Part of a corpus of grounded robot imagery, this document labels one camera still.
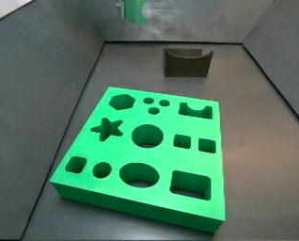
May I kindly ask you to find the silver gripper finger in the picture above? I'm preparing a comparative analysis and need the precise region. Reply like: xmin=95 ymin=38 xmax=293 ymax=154
xmin=117 ymin=0 xmax=125 ymax=18

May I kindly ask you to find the green arch object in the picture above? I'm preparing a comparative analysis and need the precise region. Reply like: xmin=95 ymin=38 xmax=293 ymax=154
xmin=123 ymin=0 xmax=149 ymax=24

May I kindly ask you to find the black curved fixture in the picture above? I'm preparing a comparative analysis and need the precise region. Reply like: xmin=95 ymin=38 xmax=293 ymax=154
xmin=163 ymin=48 xmax=214 ymax=77

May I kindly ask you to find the green shape sorter block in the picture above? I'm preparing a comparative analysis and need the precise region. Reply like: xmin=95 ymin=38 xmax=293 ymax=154
xmin=51 ymin=87 xmax=226 ymax=233

